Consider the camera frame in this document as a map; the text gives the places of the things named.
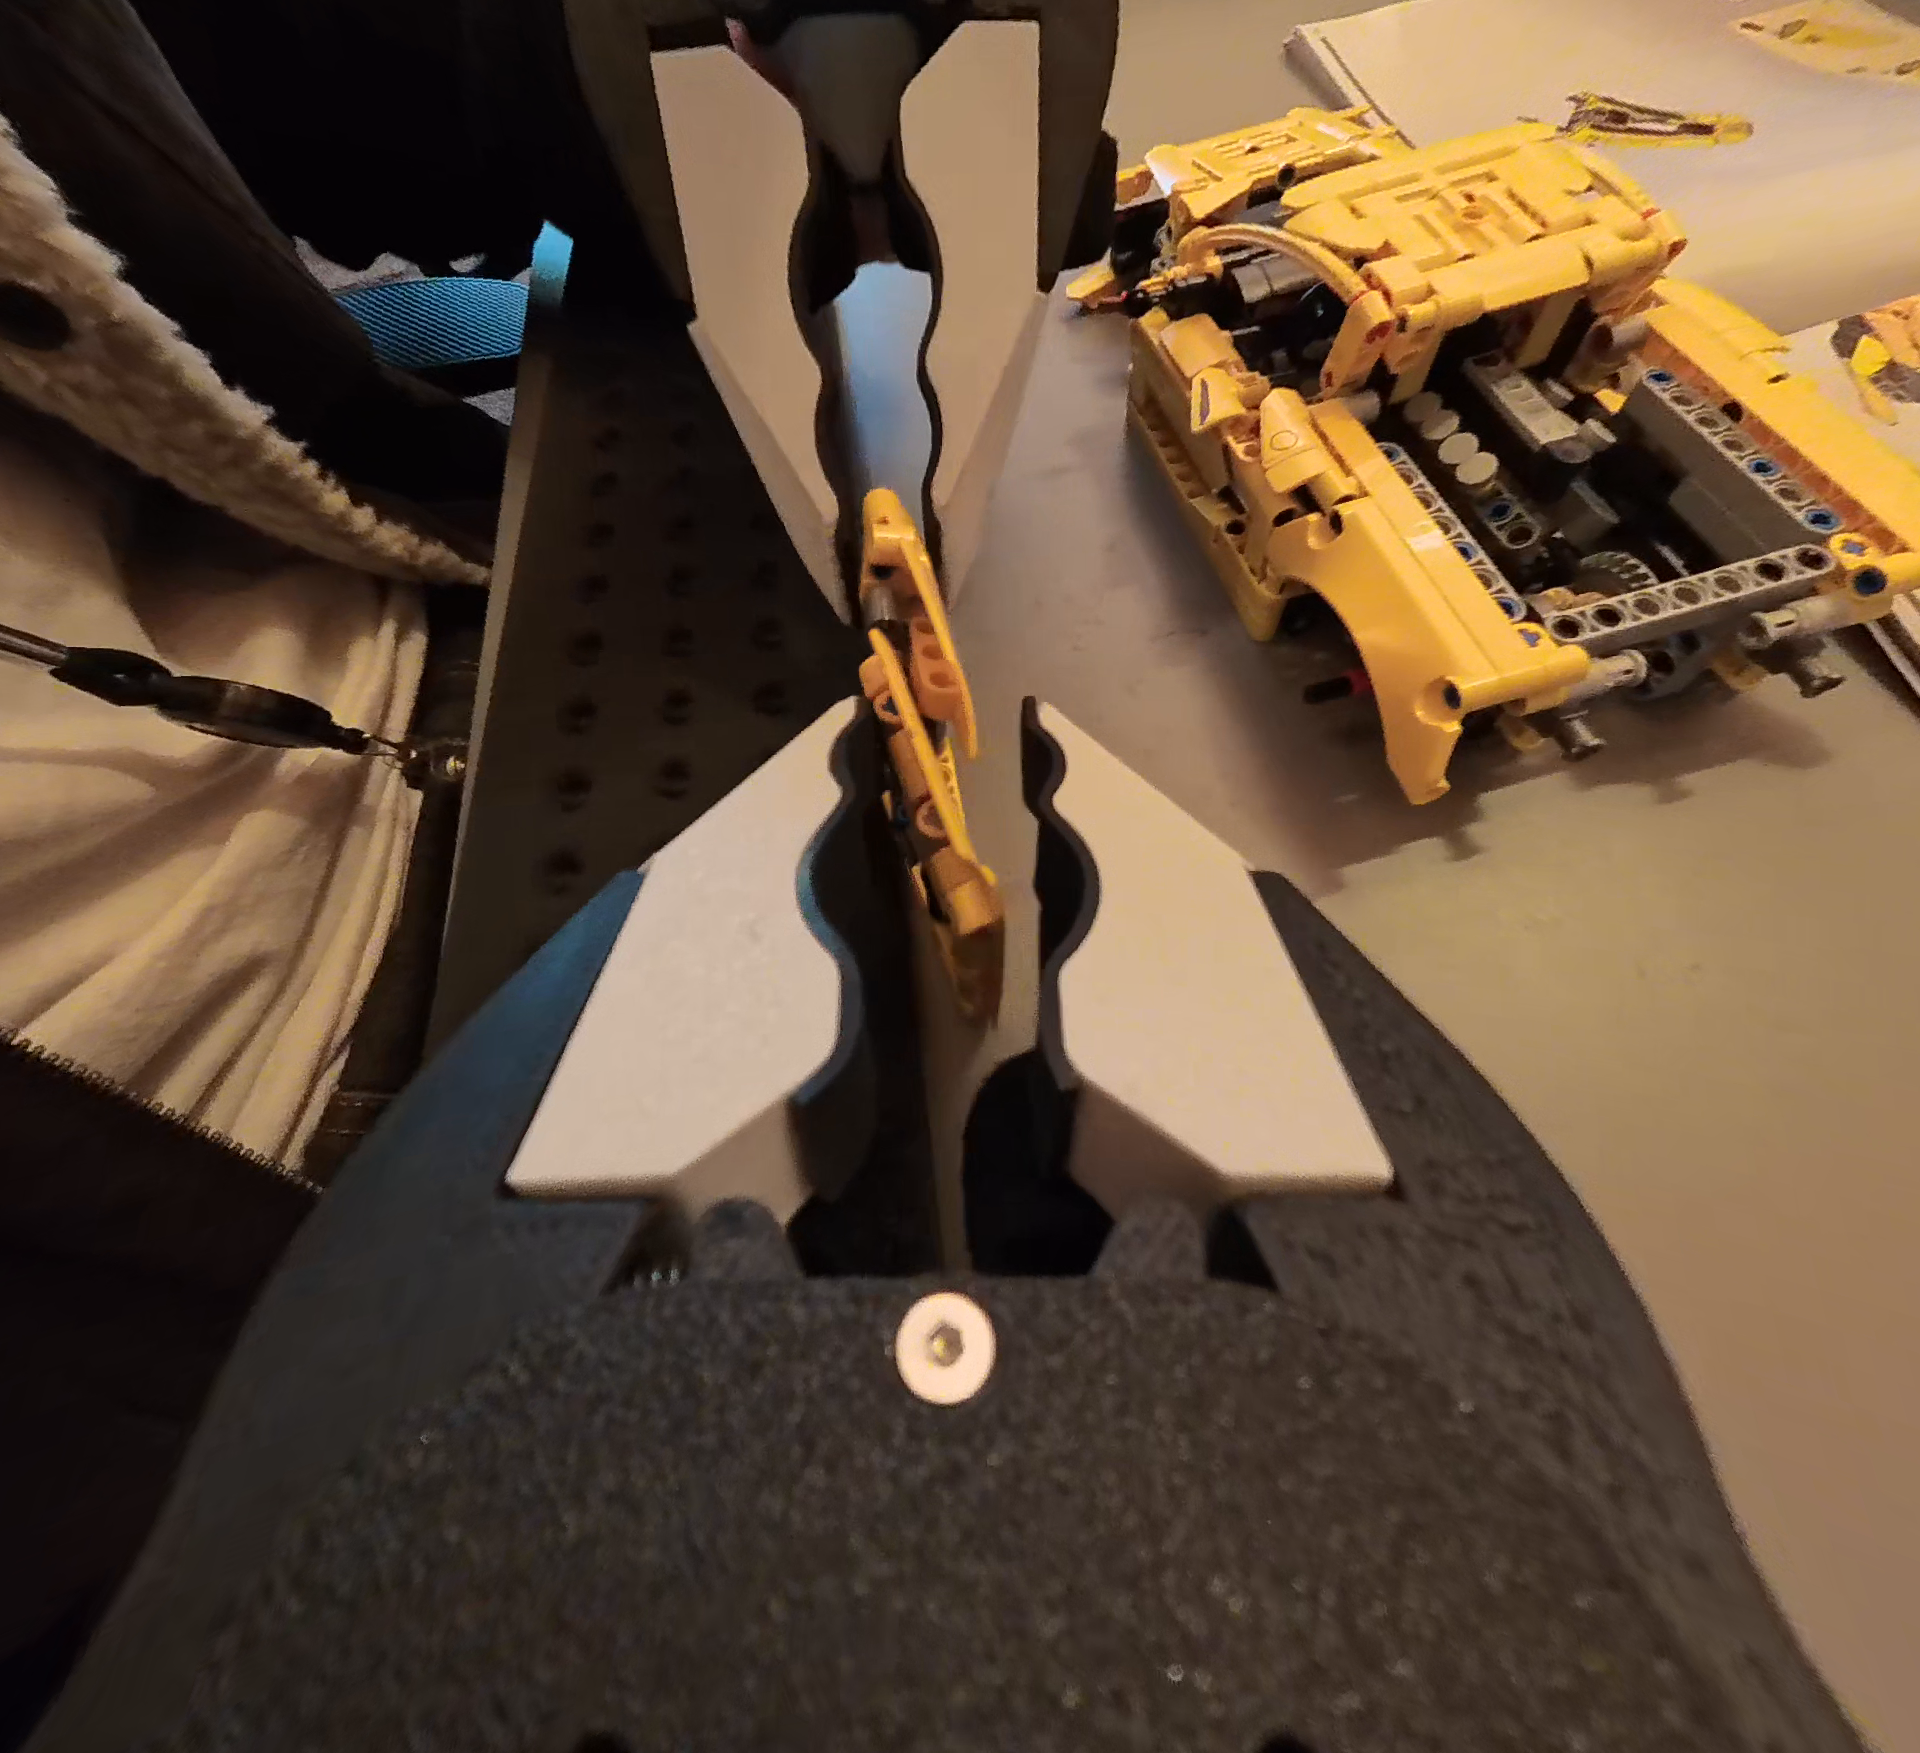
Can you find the yellow brick beam with pin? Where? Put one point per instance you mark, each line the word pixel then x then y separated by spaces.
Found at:
pixel 938 807

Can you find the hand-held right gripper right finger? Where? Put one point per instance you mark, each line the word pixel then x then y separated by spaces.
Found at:
pixel 1215 1034

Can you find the black perforated panel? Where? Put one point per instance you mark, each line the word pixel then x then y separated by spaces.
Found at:
pixel 646 553

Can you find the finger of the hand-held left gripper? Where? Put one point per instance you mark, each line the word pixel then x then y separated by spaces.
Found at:
pixel 990 222
pixel 734 253

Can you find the open instruction booklet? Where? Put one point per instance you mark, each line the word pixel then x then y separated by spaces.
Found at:
pixel 1501 42

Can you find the person's white shirt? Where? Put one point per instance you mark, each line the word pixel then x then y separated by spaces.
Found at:
pixel 180 913

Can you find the grey desk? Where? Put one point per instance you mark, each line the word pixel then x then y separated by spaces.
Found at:
pixel 1501 1034

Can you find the yellow toy brick car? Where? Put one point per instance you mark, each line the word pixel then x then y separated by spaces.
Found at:
pixel 1424 328

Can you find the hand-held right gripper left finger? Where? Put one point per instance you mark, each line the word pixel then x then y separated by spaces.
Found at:
pixel 690 1034

